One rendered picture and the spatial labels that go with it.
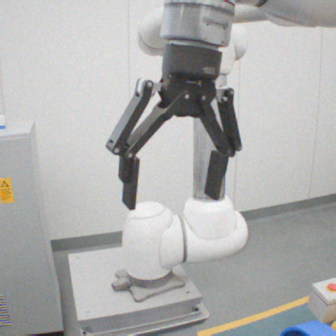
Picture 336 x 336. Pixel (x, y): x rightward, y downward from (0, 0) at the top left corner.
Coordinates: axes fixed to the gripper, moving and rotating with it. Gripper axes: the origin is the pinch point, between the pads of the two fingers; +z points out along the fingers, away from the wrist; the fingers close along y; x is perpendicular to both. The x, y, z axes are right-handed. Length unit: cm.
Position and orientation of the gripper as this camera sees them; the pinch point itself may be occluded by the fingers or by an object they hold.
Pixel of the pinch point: (173, 193)
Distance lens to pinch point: 47.5
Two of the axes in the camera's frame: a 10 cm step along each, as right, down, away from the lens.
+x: -4.9, -3.3, 8.1
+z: -1.3, 9.4, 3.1
